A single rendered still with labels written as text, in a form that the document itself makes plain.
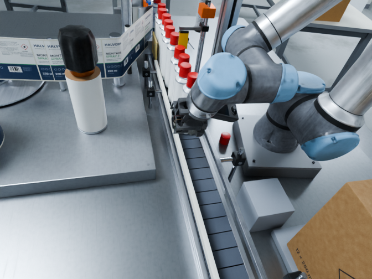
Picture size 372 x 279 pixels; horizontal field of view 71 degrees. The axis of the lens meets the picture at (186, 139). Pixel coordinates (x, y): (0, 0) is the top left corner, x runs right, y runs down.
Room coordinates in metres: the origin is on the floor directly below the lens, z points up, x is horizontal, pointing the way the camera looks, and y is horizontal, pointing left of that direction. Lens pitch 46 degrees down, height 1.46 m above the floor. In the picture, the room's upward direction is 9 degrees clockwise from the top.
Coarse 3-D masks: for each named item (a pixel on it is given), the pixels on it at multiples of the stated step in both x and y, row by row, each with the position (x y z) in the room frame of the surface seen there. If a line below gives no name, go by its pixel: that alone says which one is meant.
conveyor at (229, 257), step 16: (192, 144) 0.55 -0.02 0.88; (192, 160) 0.49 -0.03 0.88; (192, 176) 0.43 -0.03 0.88; (208, 176) 0.44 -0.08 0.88; (208, 192) 0.39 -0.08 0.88; (192, 208) 0.33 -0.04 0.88; (208, 208) 0.34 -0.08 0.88; (208, 224) 0.30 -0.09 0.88; (224, 224) 0.30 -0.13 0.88; (224, 240) 0.27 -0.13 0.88; (224, 256) 0.23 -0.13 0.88; (240, 256) 0.23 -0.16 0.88; (208, 272) 0.19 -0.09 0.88; (224, 272) 0.20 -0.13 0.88; (240, 272) 0.20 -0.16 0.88
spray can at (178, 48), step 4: (176, 48) 0.74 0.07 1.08; (180, 48) 0.75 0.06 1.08; (184, 48) 0.75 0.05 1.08; (176, 52) 0.74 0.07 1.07; (180, 52) 0.74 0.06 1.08; (184, 52) 0.75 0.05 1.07; (176, 56) 0.74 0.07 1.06; (172, 60) 0.74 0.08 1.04; (176, 60) 0.74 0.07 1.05; (172, 64) 0.73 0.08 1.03; (176, 64) 0.73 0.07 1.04; (172, 68) 0.73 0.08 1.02; (172, 72) 0.73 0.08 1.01; (172, 76) 0.73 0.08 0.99; (172, 80) 0.73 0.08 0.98; (172, 84) 0.73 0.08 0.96; (168, 88) 0.75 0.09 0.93; (172, 88) 0.73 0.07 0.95; (168, 92) 0.74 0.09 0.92; (168, 96) 0.74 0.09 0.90
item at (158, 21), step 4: (160, 8) 1.04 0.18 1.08; (164, 8) 1.04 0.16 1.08; (160, 12) 1.02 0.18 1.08; (164, 12) 1.02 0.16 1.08; (160, 16) 1.02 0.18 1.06; (156, 20) 1.02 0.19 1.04; (160, 20) 1.02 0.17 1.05; (156, 24) 1.02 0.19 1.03; (160, 24) 1.01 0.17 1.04; (156, 28) 1.02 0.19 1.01; (156, 32) 1.01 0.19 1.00; (156, 36) 1.01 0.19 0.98
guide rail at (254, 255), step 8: (208, 136) 0.51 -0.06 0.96; (208, 144) 0.49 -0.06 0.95; (216, 152) 0.46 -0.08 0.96; (216, 160) 0.43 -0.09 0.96; (224, 176) 0.39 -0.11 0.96; (224, 184) 0.37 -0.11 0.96; (232, 192) 0.34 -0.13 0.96; (232, 200) 0.32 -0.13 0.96; (232, 208) 0.31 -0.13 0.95; (240, 216) 0.29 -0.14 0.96; (240, 224) 0.27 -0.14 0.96; (248, 232) 0.25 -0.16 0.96; (248, 240) 0.24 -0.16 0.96; (248, 248) 0.22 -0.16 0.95; (256, 256) 0.21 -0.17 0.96; (256, 264) 0.19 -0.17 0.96; (256, 272) 0.18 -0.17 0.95; (264, 272) 0.18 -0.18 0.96
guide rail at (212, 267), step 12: (156, 60) 0.95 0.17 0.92; (168, 108) 0.66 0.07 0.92; (180, 144) 0.51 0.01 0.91; (180, 156) 0.47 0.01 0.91; (192, 192) 0.36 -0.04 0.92; (192, 204) 0.33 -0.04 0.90; (204, 228) 0.27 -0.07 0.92; (204, 240) 0.24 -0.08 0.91; (204, 252) 0.22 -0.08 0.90; (216, 276) 0.17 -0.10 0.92
